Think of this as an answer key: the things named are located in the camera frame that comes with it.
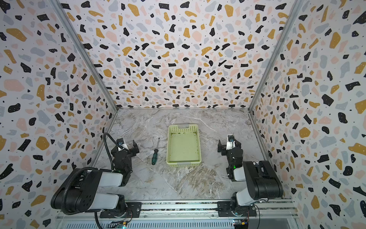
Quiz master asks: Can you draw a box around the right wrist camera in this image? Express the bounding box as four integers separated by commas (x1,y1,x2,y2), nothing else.
226,135,235,150

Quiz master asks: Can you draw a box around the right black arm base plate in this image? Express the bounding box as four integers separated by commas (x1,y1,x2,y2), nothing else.
217,201,257,218

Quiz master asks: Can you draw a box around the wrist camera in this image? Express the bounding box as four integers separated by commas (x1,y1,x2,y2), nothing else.
116,137,130,152
226,135,235,150

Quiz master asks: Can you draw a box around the aluminium mounting rail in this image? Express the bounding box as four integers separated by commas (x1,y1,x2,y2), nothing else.
55,199,302,229

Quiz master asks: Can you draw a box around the green black screwdriver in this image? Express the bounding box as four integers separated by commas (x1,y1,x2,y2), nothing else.
151,138,160,165

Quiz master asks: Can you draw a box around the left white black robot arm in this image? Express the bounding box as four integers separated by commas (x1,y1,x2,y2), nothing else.
51,138,140,217

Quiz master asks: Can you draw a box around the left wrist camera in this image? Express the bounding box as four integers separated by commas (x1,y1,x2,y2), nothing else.
116,137,130,152

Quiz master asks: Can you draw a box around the light green plastic bin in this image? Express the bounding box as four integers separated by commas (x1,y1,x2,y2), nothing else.
166,124,202,167

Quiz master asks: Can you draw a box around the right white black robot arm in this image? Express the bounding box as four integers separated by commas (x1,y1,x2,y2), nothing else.
217,135,284,216

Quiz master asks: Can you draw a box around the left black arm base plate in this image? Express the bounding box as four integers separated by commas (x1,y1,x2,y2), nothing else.
99,202,142,219

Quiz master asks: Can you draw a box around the black corrugated cable hose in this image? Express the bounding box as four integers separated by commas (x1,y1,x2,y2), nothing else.
61,133,126,215

